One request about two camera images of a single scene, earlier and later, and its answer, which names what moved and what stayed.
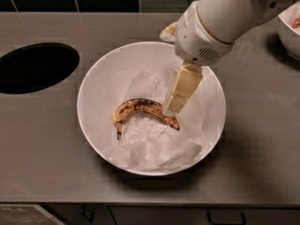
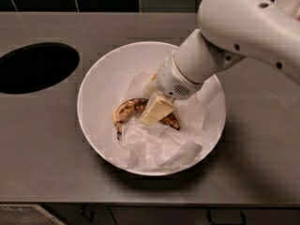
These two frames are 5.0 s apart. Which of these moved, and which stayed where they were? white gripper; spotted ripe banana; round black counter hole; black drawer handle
Moved: white gripper
Stayed: spotted ripe banana; black drawer handle; round black counter hole
